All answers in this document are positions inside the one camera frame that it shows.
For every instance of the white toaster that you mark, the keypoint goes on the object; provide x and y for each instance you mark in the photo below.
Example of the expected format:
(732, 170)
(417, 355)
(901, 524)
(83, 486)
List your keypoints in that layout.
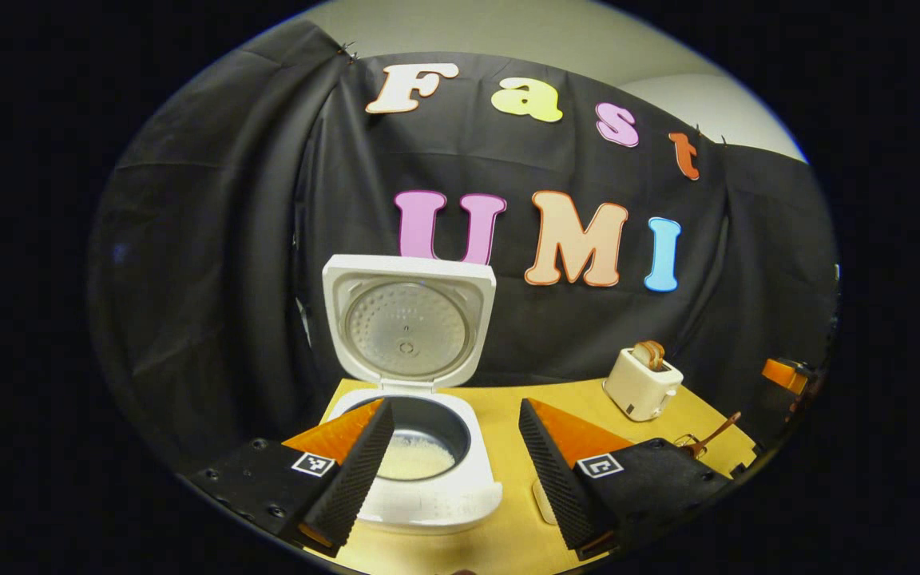
(640, 391)

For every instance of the white rice cooker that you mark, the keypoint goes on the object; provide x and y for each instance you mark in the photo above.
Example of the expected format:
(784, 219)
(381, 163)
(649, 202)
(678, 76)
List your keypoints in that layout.
(428, 503)

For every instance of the brown wooden spoon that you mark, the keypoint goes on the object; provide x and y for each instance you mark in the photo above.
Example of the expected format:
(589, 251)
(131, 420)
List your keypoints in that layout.
(719, 431)

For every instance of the white uncooked rice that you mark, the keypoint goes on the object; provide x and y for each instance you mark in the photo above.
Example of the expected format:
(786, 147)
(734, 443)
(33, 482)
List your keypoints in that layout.
(420, 459)

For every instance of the toasted bread slice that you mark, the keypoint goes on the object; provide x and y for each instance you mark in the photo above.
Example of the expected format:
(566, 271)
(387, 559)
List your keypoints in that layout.
(656, 354)
(642, 355)

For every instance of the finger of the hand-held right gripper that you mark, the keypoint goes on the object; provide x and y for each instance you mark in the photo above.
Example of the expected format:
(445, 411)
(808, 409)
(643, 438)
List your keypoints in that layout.
(783, 374)

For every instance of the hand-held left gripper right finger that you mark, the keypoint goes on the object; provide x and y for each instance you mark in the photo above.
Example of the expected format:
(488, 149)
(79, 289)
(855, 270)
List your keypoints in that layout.
(560, 479)

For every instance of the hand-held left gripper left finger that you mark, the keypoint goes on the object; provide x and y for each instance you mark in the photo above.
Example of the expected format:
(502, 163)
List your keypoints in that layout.
(348, 479)

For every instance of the black backdrop cloth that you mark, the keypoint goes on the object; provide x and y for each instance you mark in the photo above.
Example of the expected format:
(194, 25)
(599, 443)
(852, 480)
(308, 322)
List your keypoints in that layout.
(212, 239)

